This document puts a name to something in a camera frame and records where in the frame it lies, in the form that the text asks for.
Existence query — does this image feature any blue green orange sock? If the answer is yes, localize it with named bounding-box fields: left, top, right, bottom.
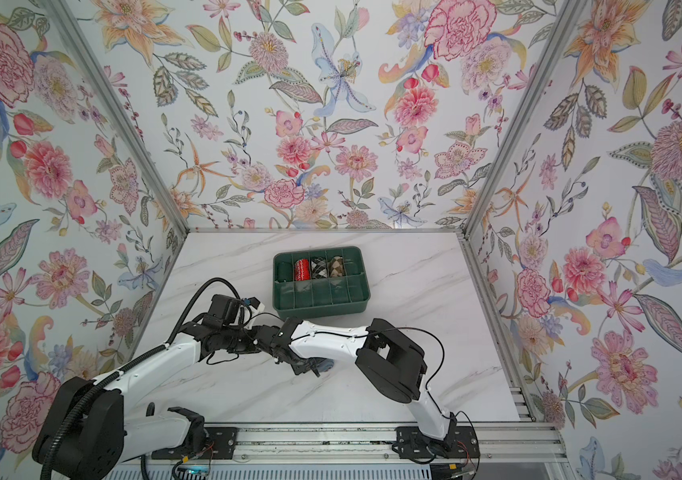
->
left=311, top=358, right=335, bottom=376

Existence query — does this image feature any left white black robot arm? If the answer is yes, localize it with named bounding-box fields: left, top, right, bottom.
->
left=32, top=294, right=264, bottom=479

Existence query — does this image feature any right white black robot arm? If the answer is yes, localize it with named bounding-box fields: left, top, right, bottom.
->
left=249, top=318, right=457, bottom=451

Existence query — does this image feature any green plastic divider tray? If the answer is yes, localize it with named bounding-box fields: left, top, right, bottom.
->
left=272, top=246, right=371, bottom=320

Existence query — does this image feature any red rolled sock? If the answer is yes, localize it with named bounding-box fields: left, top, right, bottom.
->
left=294, top=258, right=312, bottom=282

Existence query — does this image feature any black white patterned rolled sock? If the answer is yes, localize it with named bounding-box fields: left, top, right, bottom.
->
left=310, top=256, right=329, bottom=279

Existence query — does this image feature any brown patterned rolled sock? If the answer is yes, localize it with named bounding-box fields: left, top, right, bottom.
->
left=328, top=255, right=346, bottom=278

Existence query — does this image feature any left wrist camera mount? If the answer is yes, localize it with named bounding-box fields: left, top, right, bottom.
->
left=243, top=297, right=266, bottom=316

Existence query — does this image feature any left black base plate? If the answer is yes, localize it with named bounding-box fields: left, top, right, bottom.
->
left=150, top=407, right=239, bottom=460

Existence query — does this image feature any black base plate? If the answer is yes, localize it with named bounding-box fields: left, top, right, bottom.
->
left=150, top=407, right=239, bottom=460
left=392, top=425, right=481, bottom=461

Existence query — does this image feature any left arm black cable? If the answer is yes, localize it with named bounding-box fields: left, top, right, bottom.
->
left=37, top=277, right=246, bottom=480

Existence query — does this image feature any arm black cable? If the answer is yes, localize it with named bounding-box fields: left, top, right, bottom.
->
left=37, top=277, right=246, bottom=480
left=244, top=311, right=483, bottom=475

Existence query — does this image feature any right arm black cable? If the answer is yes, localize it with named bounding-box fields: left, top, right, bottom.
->
left=244, top=311, right=483, bottom=475

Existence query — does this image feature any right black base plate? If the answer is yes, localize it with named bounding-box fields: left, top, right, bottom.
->
left=392, top=425, right=481, bottom=461

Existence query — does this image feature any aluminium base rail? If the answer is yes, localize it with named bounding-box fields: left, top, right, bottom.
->
left=52, top=422, right=558, bottom=466

